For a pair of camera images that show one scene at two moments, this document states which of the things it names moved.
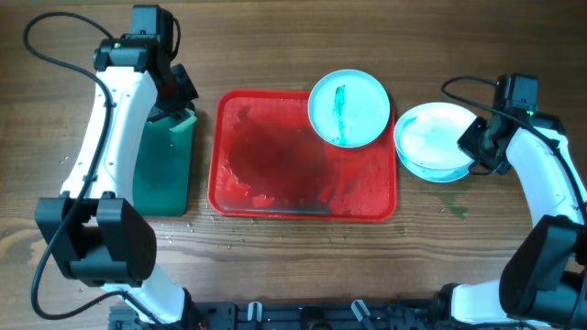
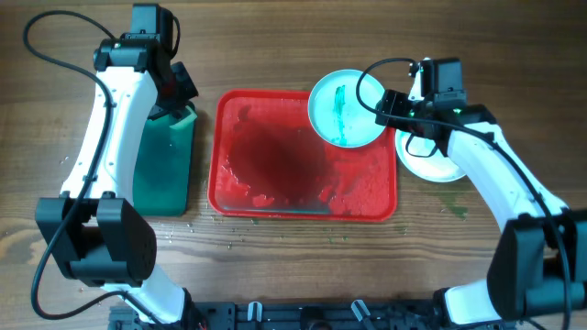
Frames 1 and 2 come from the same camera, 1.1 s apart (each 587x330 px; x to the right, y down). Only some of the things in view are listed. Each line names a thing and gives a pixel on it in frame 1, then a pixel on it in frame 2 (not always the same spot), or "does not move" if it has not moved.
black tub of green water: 164,162 does not move
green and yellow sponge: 186,123 does not move
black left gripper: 187,93 does not move
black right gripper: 468,142 → 391,102
